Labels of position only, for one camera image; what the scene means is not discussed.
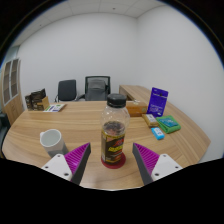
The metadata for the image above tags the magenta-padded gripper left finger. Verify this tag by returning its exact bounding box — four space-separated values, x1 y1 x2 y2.
40 142 92 185

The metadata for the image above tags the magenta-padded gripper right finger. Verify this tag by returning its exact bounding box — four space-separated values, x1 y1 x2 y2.
132 142 184 185

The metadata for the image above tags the clear drink bottle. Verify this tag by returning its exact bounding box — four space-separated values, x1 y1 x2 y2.
100 93 131 165

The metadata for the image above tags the small blue box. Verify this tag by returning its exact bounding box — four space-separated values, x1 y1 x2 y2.
150 127 166 141

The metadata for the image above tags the white mug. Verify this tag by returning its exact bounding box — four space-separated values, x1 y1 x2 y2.
39 128 70 159

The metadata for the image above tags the small yellow box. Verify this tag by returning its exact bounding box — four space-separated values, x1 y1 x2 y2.
141 113 160 128

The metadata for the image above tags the green flat box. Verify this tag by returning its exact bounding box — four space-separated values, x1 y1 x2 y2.
155 115 182 135

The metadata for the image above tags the orange-brown box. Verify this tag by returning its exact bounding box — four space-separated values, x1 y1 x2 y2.
125 100 149 118

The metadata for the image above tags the white printed leaflet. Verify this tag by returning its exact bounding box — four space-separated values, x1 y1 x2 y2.
43 103 67 113

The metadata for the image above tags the purple standing card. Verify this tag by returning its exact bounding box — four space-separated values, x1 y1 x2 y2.
146 87 169 118

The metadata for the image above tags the kraft cardboard box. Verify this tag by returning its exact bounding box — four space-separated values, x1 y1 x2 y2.
32 96 50 112

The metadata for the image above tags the wooden side desk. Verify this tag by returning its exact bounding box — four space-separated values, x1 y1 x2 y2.
118 84 151 103

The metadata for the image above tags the black office chair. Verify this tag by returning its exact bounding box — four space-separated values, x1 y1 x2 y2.
54 79 78 103

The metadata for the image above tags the grey mesh office chair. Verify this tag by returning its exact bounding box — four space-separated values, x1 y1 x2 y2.
76 75 112 102

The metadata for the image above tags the small upright brown box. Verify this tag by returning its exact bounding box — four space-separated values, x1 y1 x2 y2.
24 94 34 111

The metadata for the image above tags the dark brown box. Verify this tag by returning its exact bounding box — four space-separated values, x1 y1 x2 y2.
30 88 47 101

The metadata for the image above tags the black leather sofa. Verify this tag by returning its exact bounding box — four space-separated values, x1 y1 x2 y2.
0 112 10 141

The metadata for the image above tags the wooden glass-door cabinet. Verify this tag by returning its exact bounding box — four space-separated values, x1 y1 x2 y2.
0 58 25 126

